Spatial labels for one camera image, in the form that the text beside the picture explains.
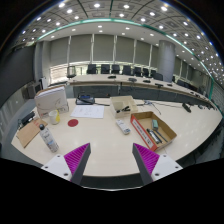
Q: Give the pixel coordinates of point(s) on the black desk phone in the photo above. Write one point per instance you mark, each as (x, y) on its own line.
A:
(84, 99)

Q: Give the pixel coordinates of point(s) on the clear plastic water bottle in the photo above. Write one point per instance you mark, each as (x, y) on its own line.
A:
(49, 139)

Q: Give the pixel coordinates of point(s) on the grey monitor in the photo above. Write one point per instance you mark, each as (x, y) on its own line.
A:
(34, 90)

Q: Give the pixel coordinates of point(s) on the round ceiling lights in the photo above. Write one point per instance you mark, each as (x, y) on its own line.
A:
(96, 5)

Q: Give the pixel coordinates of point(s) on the row of black office chairs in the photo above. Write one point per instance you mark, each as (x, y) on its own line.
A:
(115, 69)

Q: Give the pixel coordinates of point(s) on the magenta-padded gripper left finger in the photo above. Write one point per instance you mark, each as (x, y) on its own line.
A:
(77, 159)

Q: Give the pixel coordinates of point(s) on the white remote control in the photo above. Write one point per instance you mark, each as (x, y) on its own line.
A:
(123, 127)

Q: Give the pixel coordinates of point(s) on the small open white box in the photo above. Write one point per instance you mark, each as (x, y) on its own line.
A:
(128, 102)

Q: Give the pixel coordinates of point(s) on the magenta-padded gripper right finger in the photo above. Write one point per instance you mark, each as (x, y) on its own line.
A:
(146, 159)

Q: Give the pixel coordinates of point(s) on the flat round red coaster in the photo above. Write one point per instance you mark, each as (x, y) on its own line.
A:
(73, 123)

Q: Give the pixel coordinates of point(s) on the brown cardboard box red label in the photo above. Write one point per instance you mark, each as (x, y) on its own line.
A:
(166, 128)

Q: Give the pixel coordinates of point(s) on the small teal block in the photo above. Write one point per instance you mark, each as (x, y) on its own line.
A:
(155, 124)

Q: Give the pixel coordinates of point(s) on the black clip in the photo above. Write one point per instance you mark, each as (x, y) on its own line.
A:
(124, 109)

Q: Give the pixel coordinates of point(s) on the white mug with yellow print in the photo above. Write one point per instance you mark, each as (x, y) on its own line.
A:
(53, 117)

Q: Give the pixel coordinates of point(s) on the black desk microphone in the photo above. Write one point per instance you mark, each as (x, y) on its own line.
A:
(186, 107)

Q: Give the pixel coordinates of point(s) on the white copy paper carton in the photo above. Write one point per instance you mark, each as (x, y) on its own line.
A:
(50, 100)

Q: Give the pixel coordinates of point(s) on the long curved conference desk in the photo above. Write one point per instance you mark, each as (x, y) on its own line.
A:
(100, 80)

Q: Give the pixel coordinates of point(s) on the black power adapter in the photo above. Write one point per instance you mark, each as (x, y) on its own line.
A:
(26, 119)

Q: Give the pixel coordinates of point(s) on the white printed paper sheet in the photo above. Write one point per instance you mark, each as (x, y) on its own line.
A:
(87, 111)

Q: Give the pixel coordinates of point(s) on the brown paper envelope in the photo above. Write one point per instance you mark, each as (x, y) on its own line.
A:
(29, 132)

